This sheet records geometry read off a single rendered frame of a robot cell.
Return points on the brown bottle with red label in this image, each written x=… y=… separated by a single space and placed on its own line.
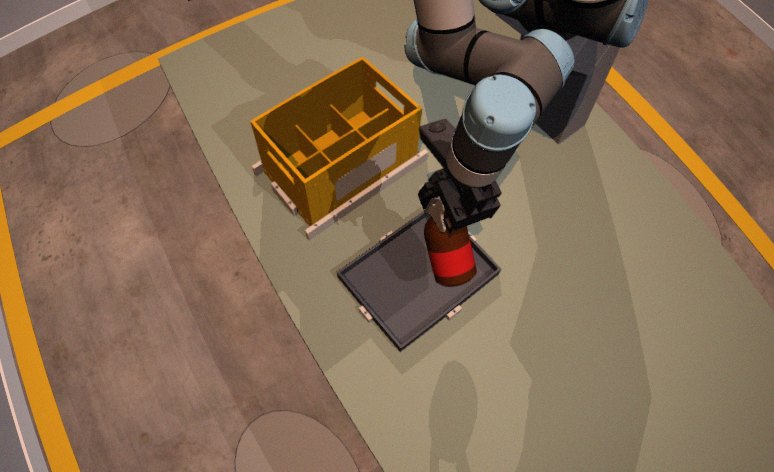
x=451 y=255

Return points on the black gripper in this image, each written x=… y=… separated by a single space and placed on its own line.
x=455 y=198

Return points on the orange divided crate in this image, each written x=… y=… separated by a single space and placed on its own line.
x=330 y=177

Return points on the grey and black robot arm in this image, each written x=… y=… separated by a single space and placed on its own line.
x=497 y=116

